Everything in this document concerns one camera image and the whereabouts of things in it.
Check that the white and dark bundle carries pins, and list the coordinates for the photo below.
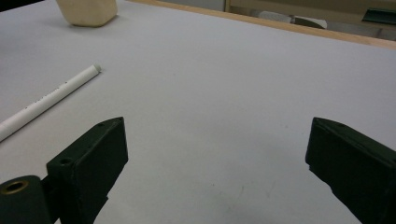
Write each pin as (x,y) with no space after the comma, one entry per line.
(292,19)

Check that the cream pen holder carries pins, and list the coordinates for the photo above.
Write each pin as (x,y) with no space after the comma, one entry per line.
(88,11)

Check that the white plastic tube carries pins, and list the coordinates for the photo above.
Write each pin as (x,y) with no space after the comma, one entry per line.
(49,96)

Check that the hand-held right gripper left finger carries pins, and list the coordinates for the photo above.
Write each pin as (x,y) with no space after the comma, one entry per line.
(90,168)

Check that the dark green object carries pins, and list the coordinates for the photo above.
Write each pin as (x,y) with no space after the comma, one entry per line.
(379,16)

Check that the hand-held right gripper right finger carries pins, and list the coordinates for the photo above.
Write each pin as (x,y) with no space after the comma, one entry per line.
(355,168)

